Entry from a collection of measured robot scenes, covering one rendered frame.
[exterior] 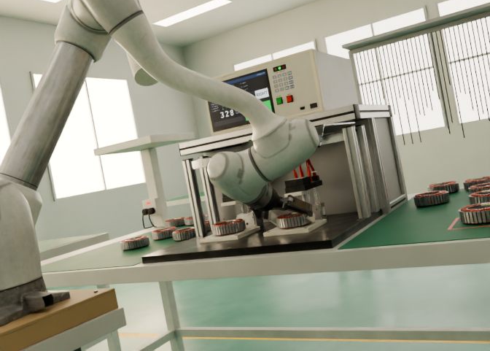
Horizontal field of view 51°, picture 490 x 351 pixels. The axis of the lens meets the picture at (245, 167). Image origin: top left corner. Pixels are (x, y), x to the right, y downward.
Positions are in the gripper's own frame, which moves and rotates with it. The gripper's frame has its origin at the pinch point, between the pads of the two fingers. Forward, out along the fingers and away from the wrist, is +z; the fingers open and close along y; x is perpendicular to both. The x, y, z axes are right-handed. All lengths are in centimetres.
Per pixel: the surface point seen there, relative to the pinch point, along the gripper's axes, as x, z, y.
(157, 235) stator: 7, 19, -74
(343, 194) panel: 15.0, 20.4, 7.6
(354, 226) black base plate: -4.7, -0.6, 20.0
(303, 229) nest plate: -5.7, -5.1, 6.2
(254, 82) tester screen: 46.1, -11.7, -11.7
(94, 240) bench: 24, 57, -158
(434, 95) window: 374, 522, -70
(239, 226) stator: -1.1, -1.4, -19.0
